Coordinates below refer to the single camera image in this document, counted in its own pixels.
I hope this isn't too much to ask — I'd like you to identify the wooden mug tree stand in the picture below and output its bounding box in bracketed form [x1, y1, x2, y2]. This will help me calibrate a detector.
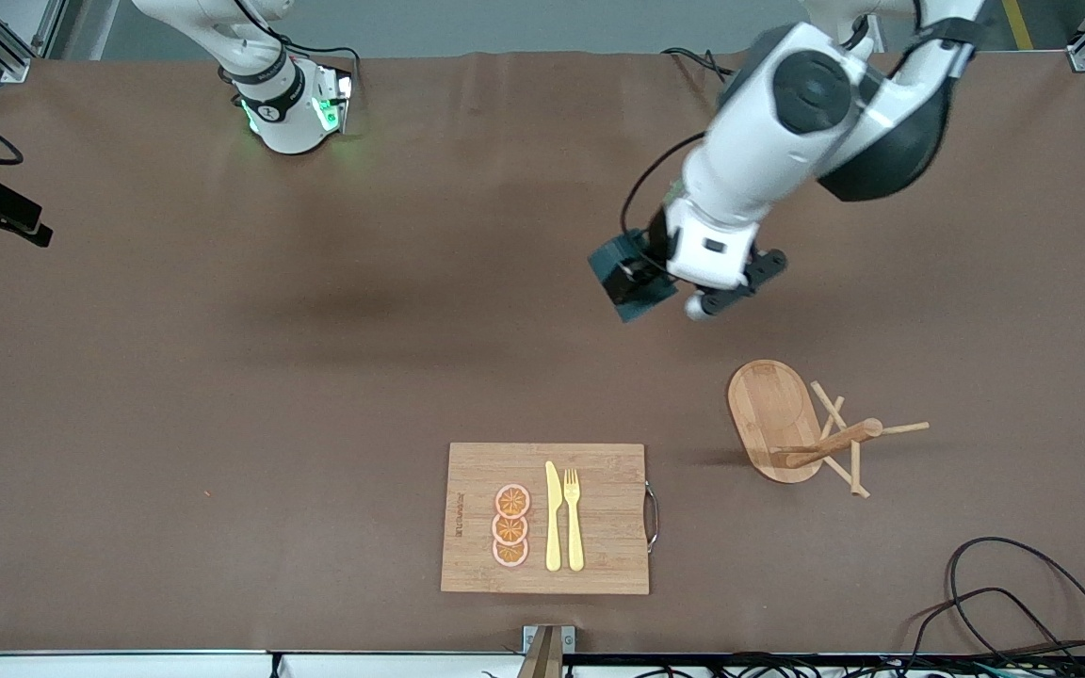
[727, 359, 931, 499]

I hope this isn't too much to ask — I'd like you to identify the teal ceramic cup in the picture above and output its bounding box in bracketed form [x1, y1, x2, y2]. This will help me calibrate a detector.
[588, 231, 680, 323]

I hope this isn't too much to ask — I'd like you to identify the yellow plastic knife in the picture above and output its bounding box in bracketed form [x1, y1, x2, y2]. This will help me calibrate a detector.
[544, 460, 563, 573]

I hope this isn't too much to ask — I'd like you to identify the white table edge rail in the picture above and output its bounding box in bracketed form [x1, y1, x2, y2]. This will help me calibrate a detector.
[0, 648, 1085, 678]

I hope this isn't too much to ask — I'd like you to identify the black arm base cable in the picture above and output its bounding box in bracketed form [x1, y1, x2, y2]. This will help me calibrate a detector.
[660, 47, 737, 90]

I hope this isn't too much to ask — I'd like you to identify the yellow plastic fork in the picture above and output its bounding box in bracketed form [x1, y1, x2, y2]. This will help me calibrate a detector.
[563, 468, 586, 573]

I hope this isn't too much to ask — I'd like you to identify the grey metal bracket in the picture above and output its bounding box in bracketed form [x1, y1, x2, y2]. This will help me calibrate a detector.
[522, 624, 576, 678]

